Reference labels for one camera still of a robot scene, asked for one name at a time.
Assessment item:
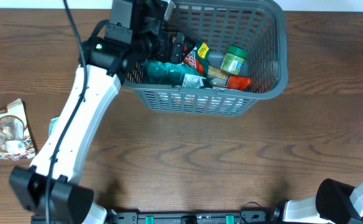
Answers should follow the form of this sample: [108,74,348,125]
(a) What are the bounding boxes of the green Nescafe coffee bag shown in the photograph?
[142,41,213,88]

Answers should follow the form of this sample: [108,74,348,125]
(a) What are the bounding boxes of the orange spaghetti pack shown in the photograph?
[207,65,251,91]

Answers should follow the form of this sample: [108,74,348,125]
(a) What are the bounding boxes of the green lid jar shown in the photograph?
[221,45,248,75]

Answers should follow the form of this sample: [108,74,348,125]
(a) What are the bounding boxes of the grey plastic basket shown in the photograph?
[124,0,288,116]

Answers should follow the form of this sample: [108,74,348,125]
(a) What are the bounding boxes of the multipack tissue packets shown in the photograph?
[158,92,251,111]

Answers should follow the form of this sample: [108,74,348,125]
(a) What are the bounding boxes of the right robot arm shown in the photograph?
[266,179,363,224]

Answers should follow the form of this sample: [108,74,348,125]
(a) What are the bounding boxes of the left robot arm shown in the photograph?
[9,0,185,223]

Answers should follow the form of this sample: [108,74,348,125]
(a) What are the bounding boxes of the small light blue packet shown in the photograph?
[48,117,59,136]

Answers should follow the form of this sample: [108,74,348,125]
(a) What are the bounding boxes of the beige snack pouch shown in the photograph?
[0,98,35,161]

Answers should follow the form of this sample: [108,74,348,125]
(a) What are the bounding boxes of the left black cable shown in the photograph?
[44,0,88,224]

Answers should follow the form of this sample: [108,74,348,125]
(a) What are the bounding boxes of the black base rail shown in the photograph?
[30,210,343,224]

